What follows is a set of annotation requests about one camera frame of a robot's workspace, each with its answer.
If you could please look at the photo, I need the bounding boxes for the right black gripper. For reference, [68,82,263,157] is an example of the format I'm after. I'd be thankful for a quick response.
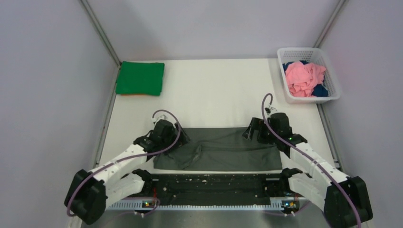
[242,117,279,145]

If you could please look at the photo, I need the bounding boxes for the dark grey t-shirt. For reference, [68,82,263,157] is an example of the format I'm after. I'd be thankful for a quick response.
[153,127,282,172]

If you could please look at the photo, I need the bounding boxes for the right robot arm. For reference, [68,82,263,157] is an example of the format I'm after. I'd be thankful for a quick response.
[242,113,373,228]

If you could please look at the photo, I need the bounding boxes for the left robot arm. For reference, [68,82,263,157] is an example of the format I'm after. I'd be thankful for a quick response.
[64,120,190,225]

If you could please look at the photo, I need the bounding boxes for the pink t-shirt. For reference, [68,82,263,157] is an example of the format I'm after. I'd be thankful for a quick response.
[285,61,327,98]

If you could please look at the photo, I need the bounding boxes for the dark blue t-shirt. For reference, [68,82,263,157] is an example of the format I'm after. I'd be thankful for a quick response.
[282,60,329,98]

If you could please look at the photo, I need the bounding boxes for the folded green t-shirt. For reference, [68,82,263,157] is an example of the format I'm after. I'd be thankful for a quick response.
[115,61,165,96]

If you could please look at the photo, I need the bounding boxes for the white plastic basket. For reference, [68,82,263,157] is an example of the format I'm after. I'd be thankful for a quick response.
[277,47,341,104]

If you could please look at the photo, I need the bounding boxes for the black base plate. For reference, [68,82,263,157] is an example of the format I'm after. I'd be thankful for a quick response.
[110,172,322,207]

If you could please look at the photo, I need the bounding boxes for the white slotted cable duct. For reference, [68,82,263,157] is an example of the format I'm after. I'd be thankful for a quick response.
[107,200,284,211]

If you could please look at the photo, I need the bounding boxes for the right corner metal post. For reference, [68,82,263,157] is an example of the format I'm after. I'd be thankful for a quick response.
[313,0,349,48]

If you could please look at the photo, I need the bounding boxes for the corner metal post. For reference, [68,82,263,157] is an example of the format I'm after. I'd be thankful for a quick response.
[313,0,349,48]
[78,0,122,67]

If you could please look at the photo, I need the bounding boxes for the left corner metal post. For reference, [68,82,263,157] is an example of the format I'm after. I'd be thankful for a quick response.
[78,0,122,67]

